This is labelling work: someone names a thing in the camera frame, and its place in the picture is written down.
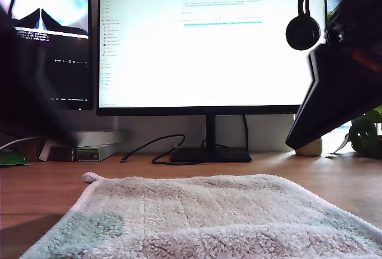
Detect white fluffy tea towel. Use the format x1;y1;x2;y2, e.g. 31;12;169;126
19;171;382;259

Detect green leafy potted plant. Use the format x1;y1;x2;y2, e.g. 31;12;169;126
326;10;382;160

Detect amber bottle pale green base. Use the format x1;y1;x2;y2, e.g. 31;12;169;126
295;138;324;157

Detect black headphones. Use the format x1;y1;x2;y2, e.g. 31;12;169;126
285;0;322;51

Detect black Huawei computer monitor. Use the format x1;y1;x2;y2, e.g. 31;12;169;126
96;0;329;164

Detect green and white box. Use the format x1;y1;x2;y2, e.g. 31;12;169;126
76;145;119;163

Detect black monitor with dark screen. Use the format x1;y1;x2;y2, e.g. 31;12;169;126
0;0;94;110

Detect dark small box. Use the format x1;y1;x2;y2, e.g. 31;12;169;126
49;146;75;162

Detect small white box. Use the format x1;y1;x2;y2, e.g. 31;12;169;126
38;138;57;162

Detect brown wooden block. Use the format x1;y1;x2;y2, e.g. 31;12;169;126
23;139;41;161

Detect green plastic packet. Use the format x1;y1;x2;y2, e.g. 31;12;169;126
0;147;31;167

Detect black monitor power cable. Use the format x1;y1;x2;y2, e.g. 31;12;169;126
243;115;250;152

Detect black USB cable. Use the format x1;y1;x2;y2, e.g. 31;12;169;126
120;134;207;165

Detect white cable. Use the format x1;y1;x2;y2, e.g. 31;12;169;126
0;135;45;151

